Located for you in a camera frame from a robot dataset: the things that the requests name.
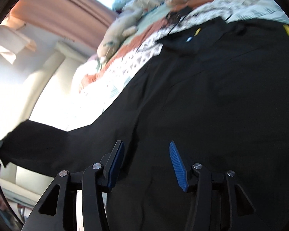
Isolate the black large garment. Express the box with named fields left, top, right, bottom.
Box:
left=0, top=18, right=289, bottom=230

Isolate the patterned white bed duvet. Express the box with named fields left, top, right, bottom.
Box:
left=71, top=0, right=289, bottom=116

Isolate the beige plush toy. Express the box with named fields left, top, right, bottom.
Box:
left=97, top=8, right=143, bottom=64

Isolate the hanging white garment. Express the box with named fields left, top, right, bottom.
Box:
left=0, top=15, right=36, bottom=65

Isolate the pink curtain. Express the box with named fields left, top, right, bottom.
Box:
left=10, top=0, right=117, bottom=49

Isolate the black cable with device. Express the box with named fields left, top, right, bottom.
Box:
left=165, top=6, right=232, bottom=36

